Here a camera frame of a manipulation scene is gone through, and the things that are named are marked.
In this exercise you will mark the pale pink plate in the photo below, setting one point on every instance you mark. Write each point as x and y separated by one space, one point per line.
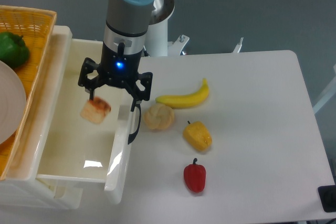
13 102

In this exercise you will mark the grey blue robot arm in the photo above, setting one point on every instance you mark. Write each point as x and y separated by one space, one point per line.
127 23

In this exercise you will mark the round white bread roll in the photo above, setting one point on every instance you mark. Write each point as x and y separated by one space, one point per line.
159 117

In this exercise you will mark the white drawer cabinet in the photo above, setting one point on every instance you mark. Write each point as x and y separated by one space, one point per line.
21 186

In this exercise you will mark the square toasted bread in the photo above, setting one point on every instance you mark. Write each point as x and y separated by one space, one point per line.
96 110

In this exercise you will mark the orange woven basket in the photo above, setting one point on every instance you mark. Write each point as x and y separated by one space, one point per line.
36 27

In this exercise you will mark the green bell pepper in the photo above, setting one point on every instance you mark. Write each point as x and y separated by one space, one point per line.
14 51

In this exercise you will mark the white frame at right edge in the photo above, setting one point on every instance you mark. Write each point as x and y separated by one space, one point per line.
325 95

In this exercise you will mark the black device at table edge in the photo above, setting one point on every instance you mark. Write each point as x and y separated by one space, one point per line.
327 197

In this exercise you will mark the yellow banana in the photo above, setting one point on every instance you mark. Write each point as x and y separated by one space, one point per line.
187 100

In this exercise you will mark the black drawer handle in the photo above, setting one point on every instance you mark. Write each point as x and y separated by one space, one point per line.
133 135

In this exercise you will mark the red bell pepper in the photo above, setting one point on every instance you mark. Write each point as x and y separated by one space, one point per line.
195 176

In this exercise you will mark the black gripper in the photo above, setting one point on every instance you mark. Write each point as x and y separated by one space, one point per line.
119 70

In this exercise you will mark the open upper white drawer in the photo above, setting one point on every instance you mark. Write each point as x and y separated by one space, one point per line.
81 155

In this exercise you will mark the yellow bell pepper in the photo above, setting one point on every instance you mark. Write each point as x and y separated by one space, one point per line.
197 135

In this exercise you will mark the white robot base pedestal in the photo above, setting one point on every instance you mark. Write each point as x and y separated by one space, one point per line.
156 42

